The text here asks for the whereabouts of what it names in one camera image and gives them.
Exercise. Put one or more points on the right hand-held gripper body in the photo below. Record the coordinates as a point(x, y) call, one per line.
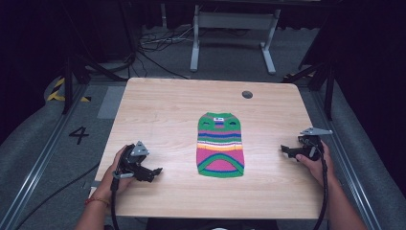
point(311, 148)

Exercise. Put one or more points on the person's left hand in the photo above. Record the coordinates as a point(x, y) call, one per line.
point(112, 172)

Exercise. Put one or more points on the yellow black hazard tape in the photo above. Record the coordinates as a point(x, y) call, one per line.
point(55, 94)

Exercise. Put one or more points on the person's right hand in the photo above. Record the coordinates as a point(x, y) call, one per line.
point(319, 171)

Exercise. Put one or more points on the black metal stand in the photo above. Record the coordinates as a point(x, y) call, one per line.
point(67, 83)
point(328, 89)

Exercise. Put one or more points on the striped knitted pet sweater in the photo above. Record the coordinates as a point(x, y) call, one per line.
point(220, 150)

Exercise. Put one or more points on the grey metal floor rail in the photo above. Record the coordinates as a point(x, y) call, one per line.
point(346, 166)
point(38, 166)

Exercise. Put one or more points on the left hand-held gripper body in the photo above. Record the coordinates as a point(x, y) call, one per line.
point(135, 161)

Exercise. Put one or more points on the person's dark clothing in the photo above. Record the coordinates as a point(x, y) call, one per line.
point(191, 224)

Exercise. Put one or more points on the white metal desk frame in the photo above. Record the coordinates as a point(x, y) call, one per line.
point(234, 19)

